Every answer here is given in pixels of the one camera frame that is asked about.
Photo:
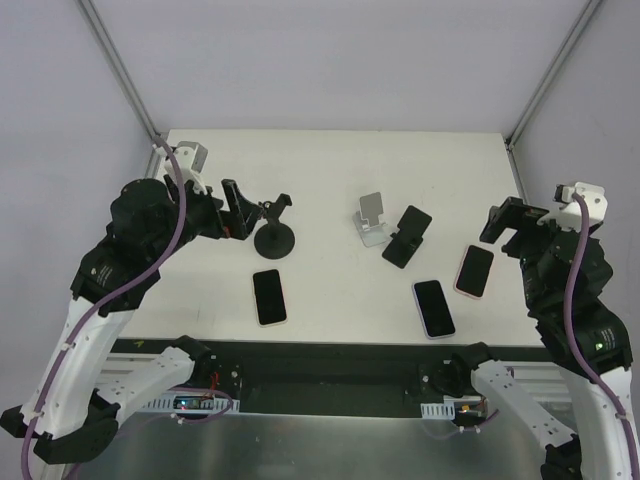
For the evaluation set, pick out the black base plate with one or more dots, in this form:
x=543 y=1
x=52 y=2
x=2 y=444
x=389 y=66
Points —
x=353 y=380

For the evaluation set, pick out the left aluminium frame post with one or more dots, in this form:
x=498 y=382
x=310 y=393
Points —
x=116 y=64

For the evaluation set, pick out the lilac case phone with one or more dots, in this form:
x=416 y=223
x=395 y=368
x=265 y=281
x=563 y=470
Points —
x=433 y=309

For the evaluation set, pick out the cream case phone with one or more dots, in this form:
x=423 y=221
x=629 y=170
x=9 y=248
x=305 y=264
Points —
x=269 y=298

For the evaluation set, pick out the right aluminium frame post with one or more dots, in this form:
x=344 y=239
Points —
x=566 y=48

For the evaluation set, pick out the pink case phone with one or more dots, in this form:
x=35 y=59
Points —
x=474 y=271

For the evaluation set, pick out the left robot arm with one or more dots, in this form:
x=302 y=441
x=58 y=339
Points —
x=70 y=420

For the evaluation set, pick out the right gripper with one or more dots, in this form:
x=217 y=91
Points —
x=516 y=218

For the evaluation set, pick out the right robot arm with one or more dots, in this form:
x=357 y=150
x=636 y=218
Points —
x=564 y=271

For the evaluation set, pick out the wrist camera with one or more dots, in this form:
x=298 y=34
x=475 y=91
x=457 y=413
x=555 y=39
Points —
x=569 y=213
x=191 y=157

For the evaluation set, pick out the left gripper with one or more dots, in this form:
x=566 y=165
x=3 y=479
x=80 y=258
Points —
x=231 y=206

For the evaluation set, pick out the aluminium frame post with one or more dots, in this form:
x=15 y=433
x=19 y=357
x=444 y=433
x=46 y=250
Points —
x=566 y=48
x=116 y=64

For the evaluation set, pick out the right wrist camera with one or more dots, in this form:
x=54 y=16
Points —
x=569 y=213

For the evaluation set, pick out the silver folding phone stand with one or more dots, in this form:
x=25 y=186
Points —
x=369 y=222

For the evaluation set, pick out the black folding phone stand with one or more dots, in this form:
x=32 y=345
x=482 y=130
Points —
x=408 y=237

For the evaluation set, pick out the black clamp phone stand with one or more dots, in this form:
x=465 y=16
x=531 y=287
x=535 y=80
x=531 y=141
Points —
x=274 y=240

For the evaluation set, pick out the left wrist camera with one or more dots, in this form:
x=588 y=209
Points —
x=191 y=157

